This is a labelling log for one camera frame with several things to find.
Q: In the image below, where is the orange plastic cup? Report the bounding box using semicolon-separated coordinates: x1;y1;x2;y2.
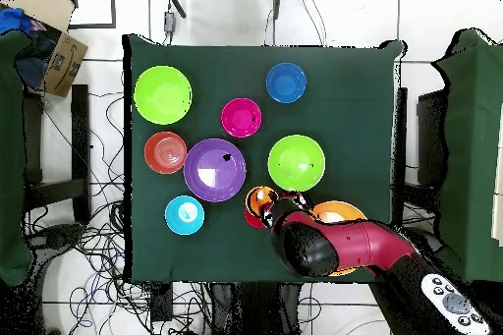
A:
245;186;280;215

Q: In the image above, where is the red plastic cup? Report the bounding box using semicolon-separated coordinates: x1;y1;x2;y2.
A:
244;206;268;229

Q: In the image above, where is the green plastic bowl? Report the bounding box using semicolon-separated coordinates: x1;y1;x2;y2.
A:
267;134;327;194
133;65;194;126

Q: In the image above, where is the large orange plastic bowl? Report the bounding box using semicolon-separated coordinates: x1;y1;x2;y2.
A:
309;199;368;277

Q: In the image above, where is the purple plastic bowl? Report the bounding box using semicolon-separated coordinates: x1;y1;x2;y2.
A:
183;138;248;203

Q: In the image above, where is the pink plastic bowl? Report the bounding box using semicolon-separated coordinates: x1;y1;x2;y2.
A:
220;97;263;139

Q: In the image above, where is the dark green tablecloth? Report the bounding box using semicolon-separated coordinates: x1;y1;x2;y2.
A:
122;33;406;285

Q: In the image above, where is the cyan plastic bowl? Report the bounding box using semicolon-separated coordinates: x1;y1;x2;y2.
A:
163;195;206;237

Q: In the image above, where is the blue plastic bowl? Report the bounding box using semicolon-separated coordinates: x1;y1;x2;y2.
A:
265;62;307;104

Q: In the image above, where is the red-orange plastic bowl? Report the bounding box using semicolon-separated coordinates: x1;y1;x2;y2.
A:
143;131;189;176

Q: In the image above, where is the black power strip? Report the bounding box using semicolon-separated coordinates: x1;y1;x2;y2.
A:
150;283;174;322

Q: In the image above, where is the green cloth covered table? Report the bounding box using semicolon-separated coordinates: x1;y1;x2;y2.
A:
429;28;503;285
0;29;34;287

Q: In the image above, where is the brown cardboard box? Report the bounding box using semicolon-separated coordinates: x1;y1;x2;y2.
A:
0;0;89;98

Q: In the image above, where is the blue cloth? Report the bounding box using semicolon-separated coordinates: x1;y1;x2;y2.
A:
0;7;34;35

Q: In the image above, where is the black stool frame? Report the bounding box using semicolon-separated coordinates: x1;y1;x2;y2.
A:
392;86;449;230
21;84;92;226

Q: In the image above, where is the tangle of black cables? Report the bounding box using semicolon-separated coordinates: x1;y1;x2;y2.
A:
23;90;205;335

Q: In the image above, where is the black pedestal foot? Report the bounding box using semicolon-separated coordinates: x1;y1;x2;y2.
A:
27;222;85;251

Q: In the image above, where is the black metal frame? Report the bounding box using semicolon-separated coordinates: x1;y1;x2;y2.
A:
58;0;118;30

